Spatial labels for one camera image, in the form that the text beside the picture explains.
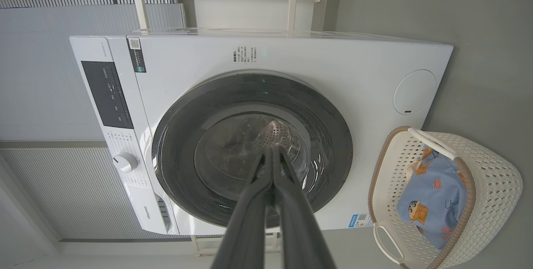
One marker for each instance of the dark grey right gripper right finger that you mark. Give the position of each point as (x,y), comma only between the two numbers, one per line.
(297,227)

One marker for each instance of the round dark washing machine door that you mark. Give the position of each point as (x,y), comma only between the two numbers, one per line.
(187,135)

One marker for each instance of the white front-load washing machine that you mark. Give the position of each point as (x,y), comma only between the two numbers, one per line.
(333,69)

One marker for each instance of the blue cartoon print garment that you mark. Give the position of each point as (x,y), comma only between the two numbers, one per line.
(433,198)

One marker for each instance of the cream perforated laundry basket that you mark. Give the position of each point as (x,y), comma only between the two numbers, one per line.
(491,185)

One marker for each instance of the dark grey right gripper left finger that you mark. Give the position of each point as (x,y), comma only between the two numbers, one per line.
(250,227)

